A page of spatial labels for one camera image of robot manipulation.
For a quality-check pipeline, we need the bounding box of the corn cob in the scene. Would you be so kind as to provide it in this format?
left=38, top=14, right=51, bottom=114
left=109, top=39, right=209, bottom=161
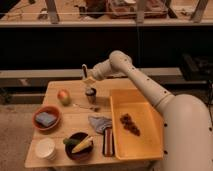
left=72, top=136, right=93, bottom=153

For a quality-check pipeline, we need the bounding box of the small brush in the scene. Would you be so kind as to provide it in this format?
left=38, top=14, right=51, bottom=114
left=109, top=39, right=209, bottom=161
left=73, top=104, right=100, bottom=112

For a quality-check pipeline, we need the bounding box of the grey cloth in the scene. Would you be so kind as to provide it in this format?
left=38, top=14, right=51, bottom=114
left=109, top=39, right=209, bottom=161
left=88, top=116, right=112, bottom=134

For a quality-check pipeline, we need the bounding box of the white paper cup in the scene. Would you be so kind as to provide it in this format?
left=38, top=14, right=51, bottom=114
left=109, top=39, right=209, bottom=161
left=35, top=138, right=56, bottom=160

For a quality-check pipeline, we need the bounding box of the dark brown bowl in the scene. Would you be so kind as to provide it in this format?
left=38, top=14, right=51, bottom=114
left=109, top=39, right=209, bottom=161
left=63, top=132, right=94, bottom=161

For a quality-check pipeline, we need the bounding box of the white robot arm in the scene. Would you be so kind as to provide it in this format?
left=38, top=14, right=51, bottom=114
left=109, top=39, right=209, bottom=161
left=83, top=50, right=213, bottom=171

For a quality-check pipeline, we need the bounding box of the blue sponge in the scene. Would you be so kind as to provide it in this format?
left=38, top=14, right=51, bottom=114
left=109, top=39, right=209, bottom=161
left=35, top=112, right=57, bottom=127

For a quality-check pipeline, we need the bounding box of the green cucumber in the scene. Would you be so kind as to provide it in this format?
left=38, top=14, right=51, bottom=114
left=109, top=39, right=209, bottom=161
left=63, top=138, right=80, bottom=145

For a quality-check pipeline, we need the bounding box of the red yellow apple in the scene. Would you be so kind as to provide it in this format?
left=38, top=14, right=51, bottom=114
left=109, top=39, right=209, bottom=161
left=57, top=89, right=71, bottom=106

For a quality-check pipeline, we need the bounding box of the brown rectangular block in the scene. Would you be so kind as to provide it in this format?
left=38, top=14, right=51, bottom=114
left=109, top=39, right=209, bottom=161
left=102, top=128, right=114, bottom=157

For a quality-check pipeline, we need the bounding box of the wooden table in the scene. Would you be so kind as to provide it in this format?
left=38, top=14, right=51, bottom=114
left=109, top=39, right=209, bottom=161
left=25, top=79, right=151, bottom=168

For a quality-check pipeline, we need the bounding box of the yellow plastic tray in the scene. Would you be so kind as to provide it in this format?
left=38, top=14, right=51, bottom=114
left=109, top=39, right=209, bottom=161
left=110, top=89, right=163, bottom=161

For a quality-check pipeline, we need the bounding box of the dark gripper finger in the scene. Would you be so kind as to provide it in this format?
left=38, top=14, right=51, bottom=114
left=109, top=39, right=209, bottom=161
left=82, top=64, right=88, bottom=79

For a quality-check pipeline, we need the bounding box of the orange bowl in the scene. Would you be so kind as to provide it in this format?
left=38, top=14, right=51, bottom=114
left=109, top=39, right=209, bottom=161
left=32, top=106, right=61, bottom=131

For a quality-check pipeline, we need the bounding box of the metal cup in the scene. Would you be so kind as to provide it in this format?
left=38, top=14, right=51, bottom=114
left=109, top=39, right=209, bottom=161
left=85, top=88, right=96, bottom=104

